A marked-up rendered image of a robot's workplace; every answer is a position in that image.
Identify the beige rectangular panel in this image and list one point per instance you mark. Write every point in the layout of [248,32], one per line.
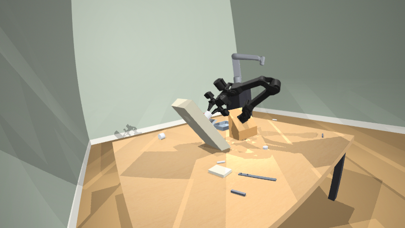
[199,123]

